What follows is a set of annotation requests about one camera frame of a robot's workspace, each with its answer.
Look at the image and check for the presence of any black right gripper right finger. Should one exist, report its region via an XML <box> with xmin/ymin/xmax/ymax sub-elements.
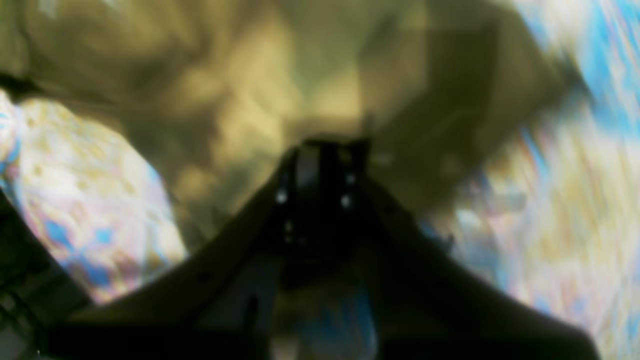
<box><xmin>327</xmin><ymin>140</ymin><xmax>599</xmax><ymax>360</ymax></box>

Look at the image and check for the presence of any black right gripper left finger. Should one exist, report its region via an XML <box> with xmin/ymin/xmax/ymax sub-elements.
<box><xmin>45</xmin><ymin>142</ymin><xmax>330</xmax><ymax>360</ymax></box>

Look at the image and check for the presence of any camouflage T-shirt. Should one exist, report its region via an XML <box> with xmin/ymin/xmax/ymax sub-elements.
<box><xmin>1</xmin><ymin>0</ymin><xmax>586</xmax><ymax>249</ymax></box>

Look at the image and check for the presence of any patterned tile tablecloth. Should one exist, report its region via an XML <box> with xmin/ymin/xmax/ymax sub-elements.
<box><xmin>1</xmin><ymin>0</ymin><xmax>639</xmax><ymax>360</ymax></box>

